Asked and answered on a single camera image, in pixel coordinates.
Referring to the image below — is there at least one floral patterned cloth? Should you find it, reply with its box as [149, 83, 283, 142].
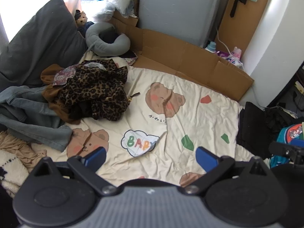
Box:
[53, 66, 78, 86]

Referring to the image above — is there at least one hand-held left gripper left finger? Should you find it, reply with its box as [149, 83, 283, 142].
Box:
[34, 147, 118, 197]

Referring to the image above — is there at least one teddy bear plush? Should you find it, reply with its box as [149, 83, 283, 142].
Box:
[74, 9, 94, 36]

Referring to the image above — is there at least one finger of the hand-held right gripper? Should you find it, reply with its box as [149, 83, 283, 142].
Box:
[268, 139, 304, 164]

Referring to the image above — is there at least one teal printed bag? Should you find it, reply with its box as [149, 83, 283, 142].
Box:
[269, 122, 304, 169]

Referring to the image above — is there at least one white fluffy blanket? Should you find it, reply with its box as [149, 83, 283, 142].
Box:
[0, 151, 31, 195]

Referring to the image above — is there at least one leopard print skirt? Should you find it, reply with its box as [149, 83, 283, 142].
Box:
[57, 59, 130, 121]

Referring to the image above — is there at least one dark navy cloth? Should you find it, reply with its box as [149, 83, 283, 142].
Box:
[98, 30, 125, 45]

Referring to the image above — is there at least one white detergent pouch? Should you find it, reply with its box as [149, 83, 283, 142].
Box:
[226, 55, 243, 69]

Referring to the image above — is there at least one blue capped detergent bottle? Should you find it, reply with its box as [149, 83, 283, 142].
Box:
[205, 41, 217, 53]

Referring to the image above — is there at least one grey neck pillow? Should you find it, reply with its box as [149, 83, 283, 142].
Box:
[85, 22, 131, 57]

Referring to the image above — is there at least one grey denim garment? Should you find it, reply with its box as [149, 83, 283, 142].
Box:
[0, 85, 73, 152]

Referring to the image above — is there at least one small cardboard box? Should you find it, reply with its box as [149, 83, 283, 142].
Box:
[111, 0, 140, 28]

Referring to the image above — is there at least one black cloth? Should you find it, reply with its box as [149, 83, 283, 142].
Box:
[69, 102, 95, 120]

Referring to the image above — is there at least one small patterned cloth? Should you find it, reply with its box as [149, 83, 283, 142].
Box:
[120, 51, 138, 66]

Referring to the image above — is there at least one bear print bed sheet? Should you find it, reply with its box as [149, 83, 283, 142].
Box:
[31, 52, 262, 188]

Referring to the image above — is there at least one dark grey pillow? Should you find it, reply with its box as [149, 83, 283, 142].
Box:
[0, 0, 88, 87]

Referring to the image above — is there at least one grey refrigerator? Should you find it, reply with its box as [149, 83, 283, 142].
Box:
[138, 0, 224, 49]

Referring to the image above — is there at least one flattened cardboard sheet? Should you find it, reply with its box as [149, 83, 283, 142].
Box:
[112, 12, 254, 101]

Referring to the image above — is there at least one brown garment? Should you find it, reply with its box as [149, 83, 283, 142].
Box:
[40, 64, 82, 125]

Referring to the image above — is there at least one black folded garment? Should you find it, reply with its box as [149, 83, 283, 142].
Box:
[236, 102, 269, 158]

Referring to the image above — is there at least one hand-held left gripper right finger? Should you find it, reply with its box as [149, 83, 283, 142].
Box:
[182, 147, 271, 196]

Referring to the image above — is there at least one beige cloth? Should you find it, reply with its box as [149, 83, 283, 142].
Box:
[0, 131, 48, 174]

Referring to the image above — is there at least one pink bottle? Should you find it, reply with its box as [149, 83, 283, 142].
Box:
[231, 46, 242, 60]

